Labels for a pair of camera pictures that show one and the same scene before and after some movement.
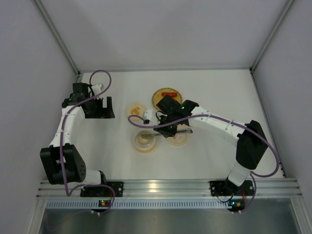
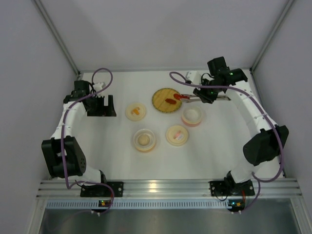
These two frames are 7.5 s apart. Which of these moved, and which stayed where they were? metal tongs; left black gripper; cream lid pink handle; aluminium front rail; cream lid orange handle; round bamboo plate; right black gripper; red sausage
Moved: metal tongs; red sausage; right black gripper
Stayed: cream lid pink handle; left black gripper; cream lid orange handle; aluminium front rail; round bamboo plate
